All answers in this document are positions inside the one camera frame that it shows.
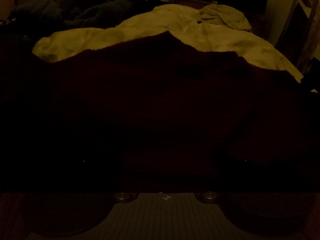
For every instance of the dark large garment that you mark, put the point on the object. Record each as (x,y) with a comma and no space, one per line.
(155,113)

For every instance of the small pale crumpled cloth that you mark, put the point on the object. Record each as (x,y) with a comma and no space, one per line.
(224,15)

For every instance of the white floral bed sheet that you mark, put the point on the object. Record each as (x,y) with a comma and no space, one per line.
(181,22)

